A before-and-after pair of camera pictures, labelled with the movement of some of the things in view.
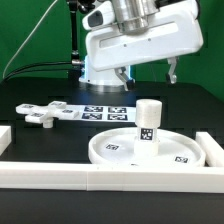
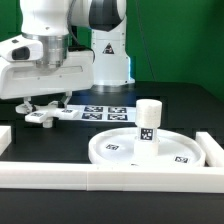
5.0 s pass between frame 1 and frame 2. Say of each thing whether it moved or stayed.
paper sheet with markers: stayed
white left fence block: stayed
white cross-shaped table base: stayed
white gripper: moved
